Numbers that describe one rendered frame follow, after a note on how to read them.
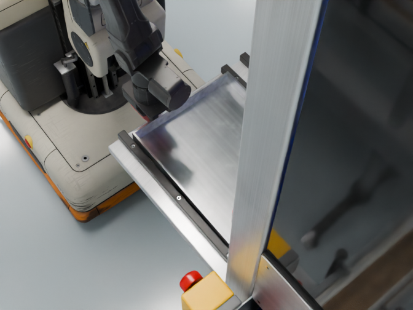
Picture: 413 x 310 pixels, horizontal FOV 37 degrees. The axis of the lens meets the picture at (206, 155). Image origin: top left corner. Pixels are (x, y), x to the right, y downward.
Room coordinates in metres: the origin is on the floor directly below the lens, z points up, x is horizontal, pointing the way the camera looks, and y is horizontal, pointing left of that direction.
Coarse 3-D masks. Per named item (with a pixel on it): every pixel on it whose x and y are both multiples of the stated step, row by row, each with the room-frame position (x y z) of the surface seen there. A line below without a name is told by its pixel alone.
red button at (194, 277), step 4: (188, 272) 0.36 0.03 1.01; (192, 272) 0.36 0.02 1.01; (196, 272) 0.36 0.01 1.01; (184, 276) 0.35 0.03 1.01; (188, 276) 0.35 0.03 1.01; (192, 276) 0.35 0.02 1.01; (196, 276) 0.35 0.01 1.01; (200, 276) 0.36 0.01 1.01; (184, 280) 0.35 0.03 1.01; (188, 280) 0.35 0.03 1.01; (192, 280) 0.35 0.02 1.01; (196, 280) 0.35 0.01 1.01; (180, 284) 0.34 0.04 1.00; (184, 284) 0.34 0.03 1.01; (188, 284) 0.34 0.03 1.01; (192, 284) 0.34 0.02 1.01; (184, 288) 0.33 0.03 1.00; (188, 288) 0.34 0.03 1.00
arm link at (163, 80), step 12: (120, 60) 0.71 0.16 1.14; (144, 60) 0.72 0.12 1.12; (156, 60) 0.72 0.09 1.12; (132, 72) 0.70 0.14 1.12; (144, 72) 0.70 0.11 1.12; (156, 72) 0.70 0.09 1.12; (168, 72) 0.70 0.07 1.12; (156, 84) 0.68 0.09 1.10; (168, 84) 0.67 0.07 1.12; (180, 84) 0.68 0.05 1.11; (156, 96) 0.68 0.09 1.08; (168, 96) 0.66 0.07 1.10; (180, 96) 0.67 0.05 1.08
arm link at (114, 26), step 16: (112, 0) 0.69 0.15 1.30; (128, 0) 0.71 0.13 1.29; (112, 16) 0.70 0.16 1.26; (128, 16) 0.70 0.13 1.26; (144, 16) 0.73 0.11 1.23; (112, 32) 0.71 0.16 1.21; (128, 32) 0.70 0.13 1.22; (144, 32) 0.72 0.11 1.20; (128, 48) 0.69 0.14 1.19; (144, 48) 0.71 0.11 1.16
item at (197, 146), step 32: (192, 96) 0.79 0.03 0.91; (224, 96) 0.82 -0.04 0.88; (160, 128) 0.73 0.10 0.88; (192, 128) 0.73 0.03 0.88; (224, 128) 0.73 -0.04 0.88; (160, 160) 0.65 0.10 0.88; (192, 160) 0.65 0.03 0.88; (224, 160) 0.65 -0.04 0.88; (192, 192) 0.58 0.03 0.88; (224, 192) 0.58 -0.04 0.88; (224, 224) 0.51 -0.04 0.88
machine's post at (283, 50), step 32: (256, 0) 0.37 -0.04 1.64; (288, 0) 0.34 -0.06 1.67; (320, 0) 0.32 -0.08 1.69; (256, 32) 0.36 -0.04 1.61; (288, 32) 0.34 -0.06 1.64; (320, 32) 0.33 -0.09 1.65; (256, 64) 0.36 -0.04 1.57; (288, 64) 0.33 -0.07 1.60; (256, 96) 0.35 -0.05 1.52; (288, 96) 0.33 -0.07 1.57; (256, 128) 0.35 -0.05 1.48; (288, 128) 0.32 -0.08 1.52; (256, 160) 0.35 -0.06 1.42; (288, 160) 0.33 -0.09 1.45; (256, 192) 0.34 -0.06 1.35; (256, 224) 0.33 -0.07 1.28; (256, 256) 0.32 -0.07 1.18
